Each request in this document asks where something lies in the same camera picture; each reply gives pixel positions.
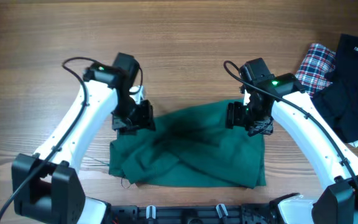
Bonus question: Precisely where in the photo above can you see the dark navy garment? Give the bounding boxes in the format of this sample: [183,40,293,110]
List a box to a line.
[312,34,358,143]

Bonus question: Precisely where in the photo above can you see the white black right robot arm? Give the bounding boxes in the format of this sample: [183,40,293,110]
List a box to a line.
[226,73,358,223]

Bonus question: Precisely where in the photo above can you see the plaid checkered shirt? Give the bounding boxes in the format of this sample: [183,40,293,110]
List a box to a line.
[295,43,336,98]

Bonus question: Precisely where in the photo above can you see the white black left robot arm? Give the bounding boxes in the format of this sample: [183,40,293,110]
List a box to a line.
[6,53,155,223]

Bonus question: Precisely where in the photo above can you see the white paper piece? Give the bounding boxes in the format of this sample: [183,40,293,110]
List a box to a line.
[349,140,358,147]

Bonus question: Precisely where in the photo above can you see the green cloth bag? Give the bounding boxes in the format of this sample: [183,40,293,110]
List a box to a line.
[108,100,266,189]

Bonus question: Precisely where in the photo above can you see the black aluminium mounting rail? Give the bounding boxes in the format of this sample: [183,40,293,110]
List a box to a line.
[103,203,279,224]

